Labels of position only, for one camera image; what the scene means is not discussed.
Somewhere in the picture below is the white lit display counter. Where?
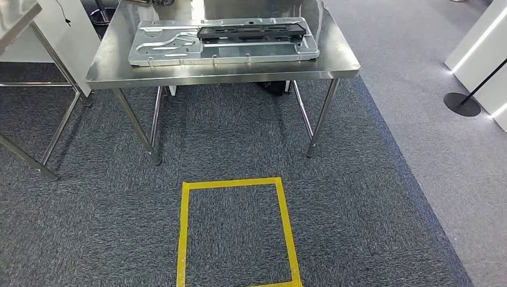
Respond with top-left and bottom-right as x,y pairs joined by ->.
444,0 -> 507,132

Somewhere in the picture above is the black stanchion with round base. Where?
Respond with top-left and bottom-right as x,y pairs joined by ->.
443,57 -> 507,118

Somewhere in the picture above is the stainless steel workbench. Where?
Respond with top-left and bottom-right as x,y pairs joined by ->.
85,0 -> 361,166

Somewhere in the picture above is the black object under workbench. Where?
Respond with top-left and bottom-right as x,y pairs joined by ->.
256,80 -> 292,97

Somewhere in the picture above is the stainless steel side table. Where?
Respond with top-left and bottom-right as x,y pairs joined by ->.
0,0 -> 94,182

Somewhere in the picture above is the white cabinet panel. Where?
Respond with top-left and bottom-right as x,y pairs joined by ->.
0,0 -> 102,98

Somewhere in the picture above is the yellow floor tape square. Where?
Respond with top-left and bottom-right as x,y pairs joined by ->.
176,177 -> 304,287

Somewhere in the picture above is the thin black hanging cable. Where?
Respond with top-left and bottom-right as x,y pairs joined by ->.
54,0 -> 73,28

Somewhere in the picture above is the black round stand base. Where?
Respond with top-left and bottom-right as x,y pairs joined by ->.
88,0 -> 118,26

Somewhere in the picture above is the stamped sheet metal panel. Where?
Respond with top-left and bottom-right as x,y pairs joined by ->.
127,17 -> 320,68

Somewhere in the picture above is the black plastic plate frame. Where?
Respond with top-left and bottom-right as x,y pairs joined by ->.
197,23 -> 308,41

